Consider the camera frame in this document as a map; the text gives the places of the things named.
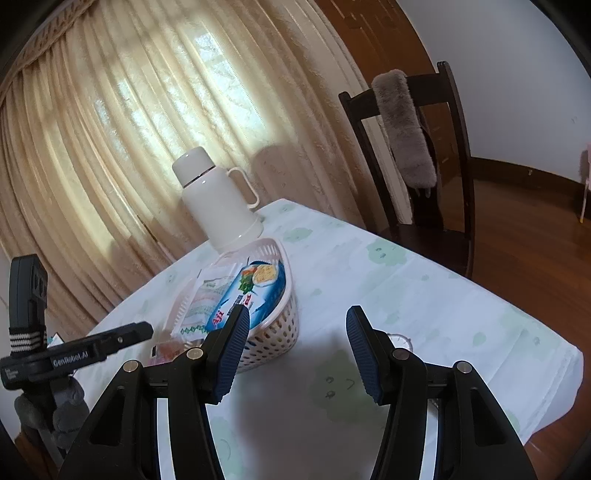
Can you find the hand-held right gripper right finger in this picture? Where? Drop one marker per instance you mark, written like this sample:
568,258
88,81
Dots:
364,355

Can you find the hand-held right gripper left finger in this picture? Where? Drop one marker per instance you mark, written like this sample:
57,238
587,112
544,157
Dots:
231,355

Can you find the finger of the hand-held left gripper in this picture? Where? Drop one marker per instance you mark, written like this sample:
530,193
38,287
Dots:
129,337

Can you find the white plastic basket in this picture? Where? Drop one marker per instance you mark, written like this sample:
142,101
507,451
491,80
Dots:
277,332

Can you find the white green-print snack packet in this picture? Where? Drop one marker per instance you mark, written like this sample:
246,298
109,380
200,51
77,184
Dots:
203,300

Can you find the blue snack packet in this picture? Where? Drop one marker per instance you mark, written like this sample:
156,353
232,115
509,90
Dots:
263,286

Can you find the person's left hand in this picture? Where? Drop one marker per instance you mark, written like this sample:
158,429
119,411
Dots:
64,415

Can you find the orange candy wrapper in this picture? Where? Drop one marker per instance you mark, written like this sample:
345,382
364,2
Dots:
167,353

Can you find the small round metal object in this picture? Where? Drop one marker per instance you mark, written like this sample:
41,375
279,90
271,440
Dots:
404,340

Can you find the cream thermos jug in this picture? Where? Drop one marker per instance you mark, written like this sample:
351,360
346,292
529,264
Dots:
217,207

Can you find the beige curtain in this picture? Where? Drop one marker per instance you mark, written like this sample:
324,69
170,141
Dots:
115,138

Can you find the grey fuzzy cloth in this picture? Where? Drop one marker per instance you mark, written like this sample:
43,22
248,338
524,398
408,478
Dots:
406,129

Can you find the dark wooden chair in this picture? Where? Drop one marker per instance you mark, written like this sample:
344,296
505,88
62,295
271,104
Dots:
452,138

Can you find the brown wooden door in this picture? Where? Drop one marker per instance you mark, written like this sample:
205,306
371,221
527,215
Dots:
369,37

